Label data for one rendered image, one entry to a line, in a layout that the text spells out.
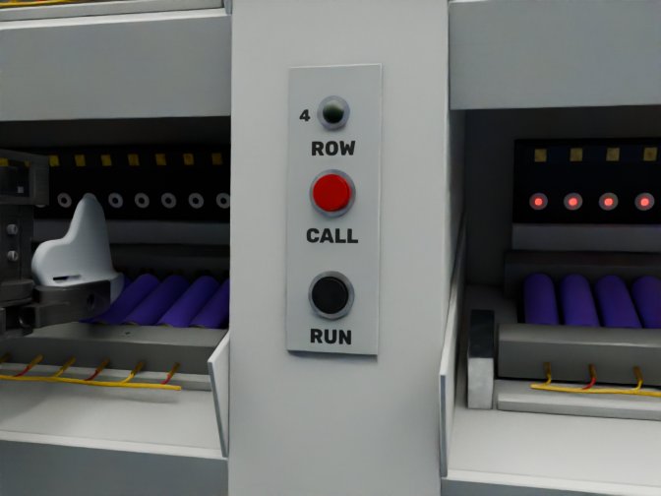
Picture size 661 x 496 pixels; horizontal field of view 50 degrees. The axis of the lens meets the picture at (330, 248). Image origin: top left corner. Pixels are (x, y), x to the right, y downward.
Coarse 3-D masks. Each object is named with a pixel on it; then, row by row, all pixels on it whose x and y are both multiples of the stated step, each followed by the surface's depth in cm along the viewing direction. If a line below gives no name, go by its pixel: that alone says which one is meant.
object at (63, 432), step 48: (48, 240) 53; (144, 240) 51; (192, 240) 50; (0, 384) 39; (48, 384) 39; (0, 432) 35; (48, 432) 34; (96, 432) 34; (144, 432) 34; (192, 432) 34; (0, 480) 35; (48, 480) 35; (96, 480) 34; (144, 480) 33; (192, 480) 33
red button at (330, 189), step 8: (328, 176) 30; (336, 176) 30; (320, 184) 30; (328, 184) 30; (336, 184) 30; (344, 184) 30; (320, 192) 30; (328, 192) 30; (336, 192) 30; (344, 192) 30; (320, 200) 30; (328, 200) 30; (336, 200) 30; (344, 200) 30; (320, 208) 30; (328, 208) 30; (336, 208) 30
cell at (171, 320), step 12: (204, 276) 46; (192, 288) 44; (204, 288) 44; (216, 288) 45; (180, 300) 43; (192, 300) 43; (204, 300) 43; (168, 312) 41; (180, 312) 41; (192, 312) 42; (156, 324) 40; (168, 324) 40; (180, 324) 40
